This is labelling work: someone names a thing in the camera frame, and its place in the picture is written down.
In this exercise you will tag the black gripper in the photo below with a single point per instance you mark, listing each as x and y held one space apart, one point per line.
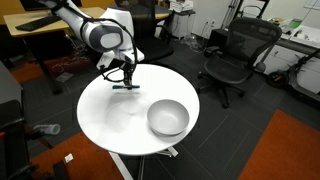
128 70

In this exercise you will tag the teal pen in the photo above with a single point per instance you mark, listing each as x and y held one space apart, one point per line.
117 87

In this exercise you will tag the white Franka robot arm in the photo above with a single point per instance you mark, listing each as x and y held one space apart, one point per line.
100 35

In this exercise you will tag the white bowl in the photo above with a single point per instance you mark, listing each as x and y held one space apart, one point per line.
168 116

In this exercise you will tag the black padded office chair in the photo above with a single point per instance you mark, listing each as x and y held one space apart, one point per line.
153 48

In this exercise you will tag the white small cabinet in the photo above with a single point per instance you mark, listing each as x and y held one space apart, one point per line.
181 25

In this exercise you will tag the white table base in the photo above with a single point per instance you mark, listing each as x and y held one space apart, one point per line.
120 166

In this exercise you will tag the wooden desk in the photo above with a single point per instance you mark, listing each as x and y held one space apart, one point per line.
66 16

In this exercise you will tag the clear plastic bottle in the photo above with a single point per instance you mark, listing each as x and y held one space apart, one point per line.
48 129

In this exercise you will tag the white printer box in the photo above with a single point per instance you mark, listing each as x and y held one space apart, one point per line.
181 5

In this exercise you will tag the small white floor tag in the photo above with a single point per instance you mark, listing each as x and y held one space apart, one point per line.
69 157

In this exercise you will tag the black computer tower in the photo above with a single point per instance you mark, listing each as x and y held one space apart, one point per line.
218 41

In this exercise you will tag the black mesh office chair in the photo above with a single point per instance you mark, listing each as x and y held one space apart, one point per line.
226 70

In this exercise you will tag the black keyboard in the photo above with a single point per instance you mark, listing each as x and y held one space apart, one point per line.
38 23

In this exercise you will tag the black tripod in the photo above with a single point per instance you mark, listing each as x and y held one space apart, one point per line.
233 11

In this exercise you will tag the black electric scooter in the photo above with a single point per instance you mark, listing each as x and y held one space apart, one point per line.
277 78

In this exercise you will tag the white long desk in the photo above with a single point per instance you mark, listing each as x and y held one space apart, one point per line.
300 50

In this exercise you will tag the black upright post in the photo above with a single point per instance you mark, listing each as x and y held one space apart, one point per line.
60 170

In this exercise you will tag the black equipment frame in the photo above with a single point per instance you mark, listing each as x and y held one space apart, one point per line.
13 143

